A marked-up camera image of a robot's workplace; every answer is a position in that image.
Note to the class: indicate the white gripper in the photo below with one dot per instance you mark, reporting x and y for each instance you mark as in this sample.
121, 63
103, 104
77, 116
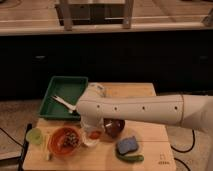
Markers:
90, 126

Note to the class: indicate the red apple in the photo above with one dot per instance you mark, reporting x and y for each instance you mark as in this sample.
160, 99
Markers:
95, 135

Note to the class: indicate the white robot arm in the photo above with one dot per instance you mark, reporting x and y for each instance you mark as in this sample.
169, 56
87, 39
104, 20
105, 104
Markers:
186, 111

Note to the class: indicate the white paper cup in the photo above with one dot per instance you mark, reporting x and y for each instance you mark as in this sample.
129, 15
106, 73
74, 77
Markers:
87, 141

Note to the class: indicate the small green cup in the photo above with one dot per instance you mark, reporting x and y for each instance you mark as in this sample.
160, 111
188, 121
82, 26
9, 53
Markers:
34, 136

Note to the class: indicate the dark brown bowl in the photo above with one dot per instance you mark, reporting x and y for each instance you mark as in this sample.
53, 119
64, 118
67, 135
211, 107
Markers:
113, 127

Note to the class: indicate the white plastic fork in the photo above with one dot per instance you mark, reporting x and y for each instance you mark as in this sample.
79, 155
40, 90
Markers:
71, 108

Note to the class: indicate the orange plastic bowl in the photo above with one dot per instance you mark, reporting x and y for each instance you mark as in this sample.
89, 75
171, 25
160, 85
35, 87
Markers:
64, 141

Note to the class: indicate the green plastic tray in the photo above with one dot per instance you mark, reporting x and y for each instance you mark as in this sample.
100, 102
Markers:
69, 88

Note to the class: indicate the blue sponge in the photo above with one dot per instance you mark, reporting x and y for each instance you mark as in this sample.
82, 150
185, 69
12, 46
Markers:
127, 145

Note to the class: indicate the green cucumber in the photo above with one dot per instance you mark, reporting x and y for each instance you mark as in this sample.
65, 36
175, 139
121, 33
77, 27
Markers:
129, 159

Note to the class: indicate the wooden stool frame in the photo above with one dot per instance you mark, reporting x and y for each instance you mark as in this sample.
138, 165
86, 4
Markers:
71, 13

